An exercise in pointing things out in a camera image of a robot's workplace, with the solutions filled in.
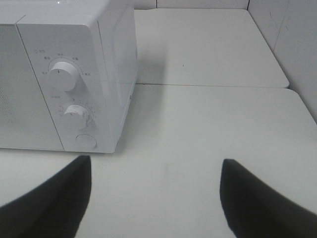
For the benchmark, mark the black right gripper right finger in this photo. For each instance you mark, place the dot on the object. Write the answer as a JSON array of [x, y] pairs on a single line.
[[254, 210]]

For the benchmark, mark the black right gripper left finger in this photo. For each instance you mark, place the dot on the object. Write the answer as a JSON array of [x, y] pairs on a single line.
[[54, 209]]

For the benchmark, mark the round white door button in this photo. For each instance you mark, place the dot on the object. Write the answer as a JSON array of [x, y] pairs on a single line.
[[86, 141]]

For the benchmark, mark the white microwave door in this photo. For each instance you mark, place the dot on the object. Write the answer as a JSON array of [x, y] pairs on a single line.
[[25, 121]]

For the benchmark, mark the white timer knob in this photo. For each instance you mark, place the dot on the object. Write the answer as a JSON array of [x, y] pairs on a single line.
[[77, 116]]

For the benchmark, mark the upper white power knob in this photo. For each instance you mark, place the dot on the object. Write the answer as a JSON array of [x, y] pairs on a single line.
[[63, 76]]

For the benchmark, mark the white microwave oven body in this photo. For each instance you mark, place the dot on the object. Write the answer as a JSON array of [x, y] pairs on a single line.
[[98, 37]]

